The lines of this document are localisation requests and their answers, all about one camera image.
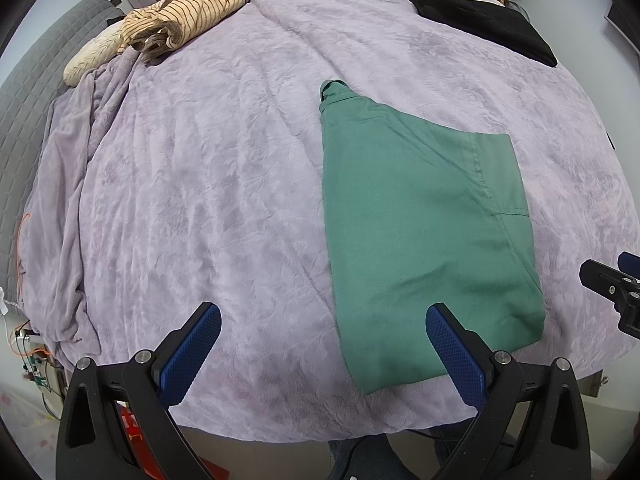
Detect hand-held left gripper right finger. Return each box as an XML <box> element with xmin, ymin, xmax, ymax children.
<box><xmin>425</xmin><ymin>302</ymin><xmax>593</xmax><ymax>480</ymax></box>

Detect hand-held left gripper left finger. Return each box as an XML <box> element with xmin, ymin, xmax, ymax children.
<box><xmin>56</xmin><ymin>301</ymin><xmax>222</xmax><ymax>480</ymax></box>

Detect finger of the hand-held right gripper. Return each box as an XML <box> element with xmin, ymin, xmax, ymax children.
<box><xmin>579</xmin><ymin>259</ymin><xmax>640</xmax><ymax>311</ymax></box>
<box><xmin>617</xmin><ymin>251</ymin><xmax>640</xmax><ymax>278</ymax></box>

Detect green work jacket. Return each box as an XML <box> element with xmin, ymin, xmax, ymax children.
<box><xmin>319</xmin><ymin>79</ymin><xmax>547</xmax><ymax>396</ymax></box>

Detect black folded clothes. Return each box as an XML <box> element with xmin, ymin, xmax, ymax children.
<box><xmin>409</xmin><ymin>0</ymin><xmax>558</xmax><ymax>68</ymax></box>

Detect red box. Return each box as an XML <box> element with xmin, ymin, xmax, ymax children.
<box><xmin>120</xmin><ymin>402</ymin><xmax>218</xmax><ymax>480</ymax></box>

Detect purple plush blanket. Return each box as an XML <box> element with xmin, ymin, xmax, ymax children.
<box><xmin>22</xmin><ymin>0</ymin><xmax>630</xmax><ymax>443</ymax></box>

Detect grey quilted headboard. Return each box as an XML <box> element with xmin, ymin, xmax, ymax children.
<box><xmin>0</xmin><ymin>0</ymin><xmax>126</xmax><ymax>311</ymax></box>

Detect cream knitted cloth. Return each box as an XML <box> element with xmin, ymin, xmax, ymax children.
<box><xmin>63</xmin><ymin>27</ymin><xmax>128</xmax><ymax>86</ymax></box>

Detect tan striped garment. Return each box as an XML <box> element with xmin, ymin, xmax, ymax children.
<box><xmin>116</xmin><ymin>0</ymin><xmax>264</xmax><ymax>66</ymax></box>

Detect green circuit board with wires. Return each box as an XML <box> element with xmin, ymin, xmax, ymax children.
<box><xmin>12</xmin><ymin>327</ymin><xmax>56</xmax><ymax>396</ymax></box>

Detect white cable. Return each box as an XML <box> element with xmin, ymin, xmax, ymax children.
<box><xmin>0</xmin><ymin>287</ymin><xmax>21</xmax><ymax>356</ymax></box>

